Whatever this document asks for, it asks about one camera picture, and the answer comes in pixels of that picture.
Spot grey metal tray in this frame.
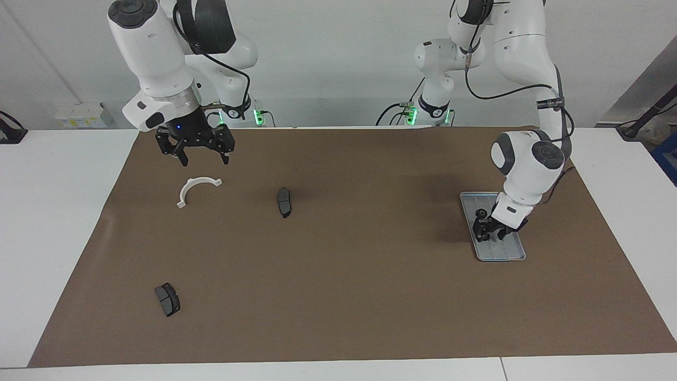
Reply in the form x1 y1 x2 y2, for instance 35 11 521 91
459 192 527 262

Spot wide dark brake pad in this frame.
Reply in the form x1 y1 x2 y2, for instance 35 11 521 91
154 283 181 318

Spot brown table mat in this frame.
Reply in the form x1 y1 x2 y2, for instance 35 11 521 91
28 126 677 368

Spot blue box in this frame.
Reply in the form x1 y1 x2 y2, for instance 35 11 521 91
652 132 677 186

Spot black stand pole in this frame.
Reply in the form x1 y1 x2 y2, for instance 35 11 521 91
616 85 677 141

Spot white curved plastic bracket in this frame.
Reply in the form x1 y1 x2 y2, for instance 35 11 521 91
177 177 223 208

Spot white wall socket box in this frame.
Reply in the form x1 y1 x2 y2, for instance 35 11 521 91
54 103 114 129

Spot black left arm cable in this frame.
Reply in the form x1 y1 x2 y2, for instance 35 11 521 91
450 0 577 207

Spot black left arm base cables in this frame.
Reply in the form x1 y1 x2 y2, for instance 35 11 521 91
376 78 426 126

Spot black clamp mount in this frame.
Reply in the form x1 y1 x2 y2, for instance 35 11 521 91
0 110 28 144

